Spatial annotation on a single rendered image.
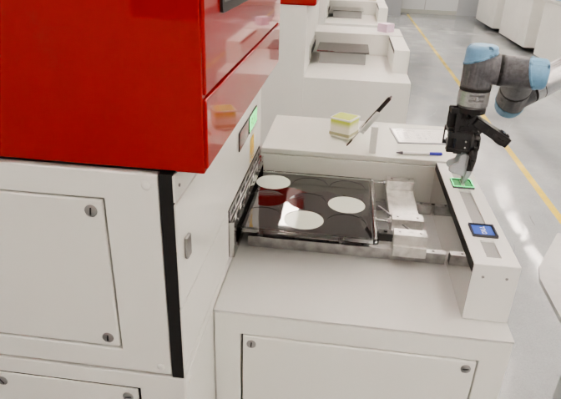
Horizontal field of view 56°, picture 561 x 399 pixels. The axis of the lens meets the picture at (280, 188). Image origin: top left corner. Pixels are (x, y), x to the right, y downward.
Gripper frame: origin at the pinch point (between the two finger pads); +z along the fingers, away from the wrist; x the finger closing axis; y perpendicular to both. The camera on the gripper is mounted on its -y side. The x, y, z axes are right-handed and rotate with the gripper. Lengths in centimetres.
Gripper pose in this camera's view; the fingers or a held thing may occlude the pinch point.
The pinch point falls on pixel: (465, 179)
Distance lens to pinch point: 150.2
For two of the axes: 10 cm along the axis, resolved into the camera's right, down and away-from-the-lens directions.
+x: -1.2, 4.2, -9.0
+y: -9.9, -0.8, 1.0
